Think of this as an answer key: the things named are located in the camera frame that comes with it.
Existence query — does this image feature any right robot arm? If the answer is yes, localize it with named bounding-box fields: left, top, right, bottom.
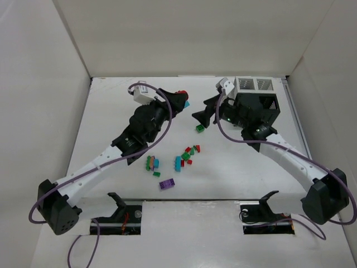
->
left=192, top=92, right=356, bottom=225

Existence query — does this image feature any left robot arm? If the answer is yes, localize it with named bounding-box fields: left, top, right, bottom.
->
left=34, top=83, right=189, bottom=236

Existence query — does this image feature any black slotted container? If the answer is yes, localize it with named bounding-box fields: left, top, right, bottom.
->
left=231, top=93, right=281, bottom=128

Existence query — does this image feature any green square lego brick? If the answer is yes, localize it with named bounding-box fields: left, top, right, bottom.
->
left=196, top=125, right=205, bottom=133

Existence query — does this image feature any white slotted container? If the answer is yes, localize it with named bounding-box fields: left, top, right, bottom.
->
left=234, top=76, right=274, bottom=94

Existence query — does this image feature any stacked multicolour lego pile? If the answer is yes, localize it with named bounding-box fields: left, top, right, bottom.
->
left=146, top=156, right=160, bottom=171

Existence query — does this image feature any green lego brick centre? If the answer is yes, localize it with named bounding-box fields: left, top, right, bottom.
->
left=181, top=152, right=191, bottom=161

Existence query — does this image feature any cyan long lego brick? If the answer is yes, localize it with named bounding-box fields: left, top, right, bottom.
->
left=174, top=156, right=181, bottom=172

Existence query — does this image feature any small green lego brick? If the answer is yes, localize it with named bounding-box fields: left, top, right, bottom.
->
left=153, top=171, right=161, bottom=178

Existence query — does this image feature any purple flat lego brick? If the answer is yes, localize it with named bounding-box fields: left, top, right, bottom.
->
left=159, top=178, right=175, bottom=190

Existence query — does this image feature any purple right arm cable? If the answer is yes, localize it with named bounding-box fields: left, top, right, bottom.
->
left=216, top=94, right=357, bottom=241

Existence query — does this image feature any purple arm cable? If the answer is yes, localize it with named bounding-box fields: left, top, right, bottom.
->
left=216, top=94, right=357, bottom=241
left=29, top=83, right=173, bottom=267

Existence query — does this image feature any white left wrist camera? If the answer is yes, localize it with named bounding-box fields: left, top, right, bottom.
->
left=128, top=85, right=155, bottom=105

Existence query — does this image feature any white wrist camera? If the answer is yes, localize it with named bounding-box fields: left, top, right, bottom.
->
left=216, top=77, right=235, bottom=95
left=128, top=85, right=155, bottom=105

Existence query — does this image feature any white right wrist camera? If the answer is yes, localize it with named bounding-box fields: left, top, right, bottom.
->
left=216, top=77, right=235, bottom=95

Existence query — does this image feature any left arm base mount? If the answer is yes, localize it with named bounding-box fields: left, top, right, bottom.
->
left=96, top=192, right=143, bottom=236

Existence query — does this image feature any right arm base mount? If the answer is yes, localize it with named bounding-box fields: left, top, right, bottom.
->
left=239, top=191, right=295, bottom=235

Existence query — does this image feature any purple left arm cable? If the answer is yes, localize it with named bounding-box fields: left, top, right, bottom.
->
left=29, top=83, right=173, bottom=267

